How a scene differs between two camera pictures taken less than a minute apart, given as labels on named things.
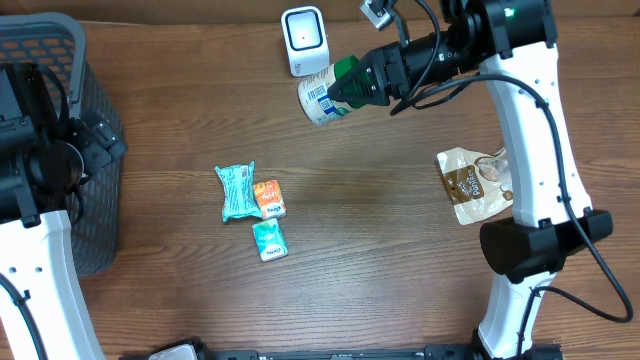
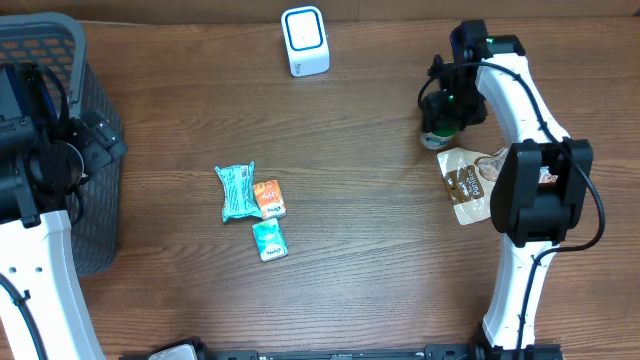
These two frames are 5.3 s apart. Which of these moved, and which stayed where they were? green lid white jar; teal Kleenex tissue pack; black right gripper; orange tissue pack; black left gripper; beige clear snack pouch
Moved: green lid white jar; black right gripper
Stayed: black left gripper; beige clear snack pouch; teal Kleenex tissue pack; orange tissue pack
